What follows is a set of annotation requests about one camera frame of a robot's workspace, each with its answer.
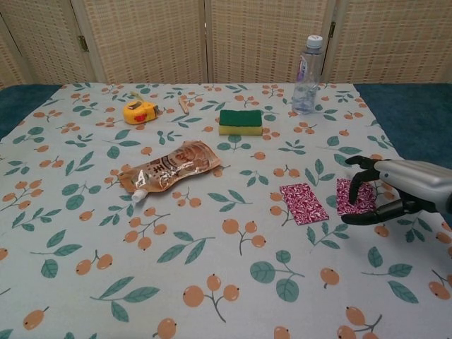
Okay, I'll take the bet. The floral orange fruit tablecloth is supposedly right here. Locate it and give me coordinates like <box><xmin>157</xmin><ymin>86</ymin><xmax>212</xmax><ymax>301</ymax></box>
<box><xmin>0</xmin><ymin>81</ymin><xmax>452</xmax><ymax>339</ymax></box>

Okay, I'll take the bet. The brown spouted sauce pouch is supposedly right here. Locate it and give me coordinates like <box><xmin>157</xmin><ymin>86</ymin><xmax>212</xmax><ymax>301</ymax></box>
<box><xmin>117</xmin><ymin>140</ymin><xmax>222</xmax><ymax>206</ymax></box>

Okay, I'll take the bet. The clear plastic water bottle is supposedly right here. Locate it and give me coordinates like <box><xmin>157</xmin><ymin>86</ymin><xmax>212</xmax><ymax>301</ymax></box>
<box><xmin>292</xmin><ymin>34</ymin><xmax>325</xmax><ymax>115</ymax></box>

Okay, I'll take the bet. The green yellow sponge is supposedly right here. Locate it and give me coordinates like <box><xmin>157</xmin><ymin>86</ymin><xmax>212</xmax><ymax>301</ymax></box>
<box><xmin>218</xmin><ymin>109</ymin><xmax>264</xmax><ymax>137</ymax></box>

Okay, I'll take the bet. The yellow tape measure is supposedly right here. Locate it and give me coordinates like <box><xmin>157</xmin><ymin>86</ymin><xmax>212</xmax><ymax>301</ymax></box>
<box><xmin>121</xmin><ymin>90</ymin><xmax>160</xmax><ymax>126</ymax></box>

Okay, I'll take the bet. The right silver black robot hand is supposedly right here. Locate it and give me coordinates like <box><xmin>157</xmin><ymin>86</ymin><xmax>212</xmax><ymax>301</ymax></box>
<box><xmin>341</xmin><ymin>155</ymin><xmax>452</xmax><ymax>227</ymax></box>

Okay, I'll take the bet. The woven rattan screen panel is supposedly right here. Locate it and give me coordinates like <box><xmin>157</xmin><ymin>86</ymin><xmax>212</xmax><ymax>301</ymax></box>
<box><xmin>0</xmin><ymin>17</ymin><xmax>32</xmax><ymax>90</ymax></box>
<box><xmin>331</xmin><ymin>0</ymin><xmax>452</xmax><ymax>85</ymax></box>
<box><xmin>0</xmin><ymin>0</ymin><xmax>88</xmax><ymax>89</ymax></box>
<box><xmin>70</xmin><ymin>0</ymin><xmax>209</xmax><ymax>85</ymax></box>
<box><xmin>204</xmin><ymin>0</ymin><xmax>336</xmax><ymax>85</ymax></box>

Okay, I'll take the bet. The red patterned card packet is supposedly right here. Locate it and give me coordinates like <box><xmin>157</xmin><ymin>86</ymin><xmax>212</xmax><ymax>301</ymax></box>
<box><xmin>280</xmin><ymin>183</ymin><xmax>330</xmax><ymax>226</ymax></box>

